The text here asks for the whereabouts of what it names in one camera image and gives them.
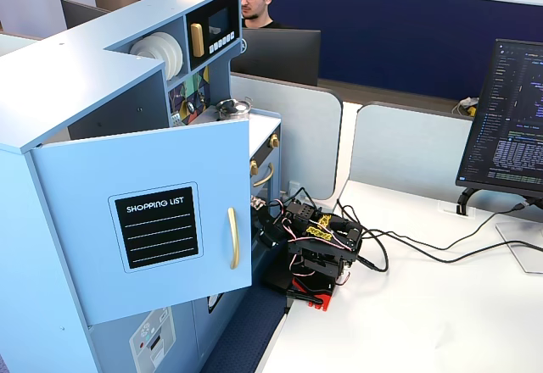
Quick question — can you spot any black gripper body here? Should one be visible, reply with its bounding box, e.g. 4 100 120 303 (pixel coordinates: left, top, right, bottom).
255 213 284 241

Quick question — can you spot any blue shopping list cabinet door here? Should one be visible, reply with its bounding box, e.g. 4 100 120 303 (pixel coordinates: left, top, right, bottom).
29 118 255 326

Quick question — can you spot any blue toy kitchen cabinet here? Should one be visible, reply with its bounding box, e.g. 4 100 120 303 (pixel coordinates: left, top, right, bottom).
0 0 283 373

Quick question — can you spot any black flat box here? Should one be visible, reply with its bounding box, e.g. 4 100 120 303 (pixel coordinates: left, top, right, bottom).
260 258 297 294

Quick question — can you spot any red table clamp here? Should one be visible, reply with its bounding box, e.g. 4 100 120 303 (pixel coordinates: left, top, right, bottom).
286 281 336 313

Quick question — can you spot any grey rounded desk divider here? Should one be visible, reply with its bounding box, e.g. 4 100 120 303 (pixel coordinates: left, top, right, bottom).
230 71 344 202

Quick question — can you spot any metal toy pot with lid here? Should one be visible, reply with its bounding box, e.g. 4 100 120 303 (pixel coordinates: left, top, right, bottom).
216 97 255 120

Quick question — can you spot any grey desk divider dark trim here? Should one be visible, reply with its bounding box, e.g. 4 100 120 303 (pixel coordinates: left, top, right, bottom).
350 100 479 198

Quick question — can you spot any black monitor back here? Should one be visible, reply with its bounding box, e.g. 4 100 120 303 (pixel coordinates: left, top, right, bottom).
231 27 322 87

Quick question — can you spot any white toy plate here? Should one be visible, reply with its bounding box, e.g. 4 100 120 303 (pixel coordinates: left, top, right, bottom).
148 32 178 81
129 36 171 78
154 31 184 81

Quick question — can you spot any black toy microwave door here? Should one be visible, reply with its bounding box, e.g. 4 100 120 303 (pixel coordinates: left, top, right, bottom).
185 0 242 71

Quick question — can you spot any yellow and white desk clutter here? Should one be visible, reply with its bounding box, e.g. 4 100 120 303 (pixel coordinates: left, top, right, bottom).
451 96 479 118

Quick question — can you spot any silver monitor stand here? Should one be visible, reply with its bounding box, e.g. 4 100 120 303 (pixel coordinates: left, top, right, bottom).
495 197 543 275

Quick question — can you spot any monitor showing code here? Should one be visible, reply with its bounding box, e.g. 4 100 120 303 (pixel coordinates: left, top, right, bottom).
456 38 543 199

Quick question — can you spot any golden cabinet door handle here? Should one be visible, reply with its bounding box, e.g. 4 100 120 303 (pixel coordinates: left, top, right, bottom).
227 207 241 270

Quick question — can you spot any golden oven handle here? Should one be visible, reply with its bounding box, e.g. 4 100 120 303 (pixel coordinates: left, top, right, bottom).
253 163 274 187

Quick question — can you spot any black usb cable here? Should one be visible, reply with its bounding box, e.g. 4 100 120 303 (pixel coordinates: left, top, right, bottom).
337 197 535 252

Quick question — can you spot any black cable guide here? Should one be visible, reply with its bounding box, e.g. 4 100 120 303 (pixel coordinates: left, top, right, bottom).
456 186 481 215

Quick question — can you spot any golden microwave handle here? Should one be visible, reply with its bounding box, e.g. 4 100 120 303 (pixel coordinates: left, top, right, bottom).
189 23 205 58

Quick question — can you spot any dark monitor with thin frame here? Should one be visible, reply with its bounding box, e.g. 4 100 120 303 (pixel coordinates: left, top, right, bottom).
60 0 112 30

